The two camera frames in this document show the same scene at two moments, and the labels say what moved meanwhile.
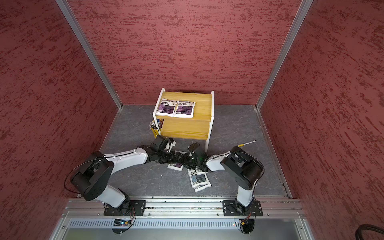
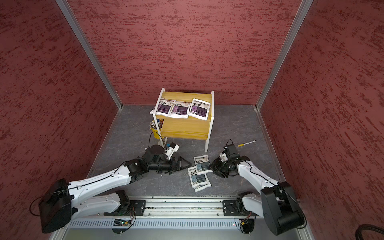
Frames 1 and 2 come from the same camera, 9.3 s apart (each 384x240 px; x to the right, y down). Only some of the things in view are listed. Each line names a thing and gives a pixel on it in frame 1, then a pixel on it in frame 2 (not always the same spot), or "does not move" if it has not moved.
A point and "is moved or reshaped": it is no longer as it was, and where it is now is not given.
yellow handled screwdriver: [243, 144] does not move
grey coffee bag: [199, 179] does not move
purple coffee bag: [176, 166] is moved or reshaped
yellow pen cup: [156, 125] does not move
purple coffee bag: [184, 109] is moved or reshaped
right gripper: [193, 167] to [216, 164]
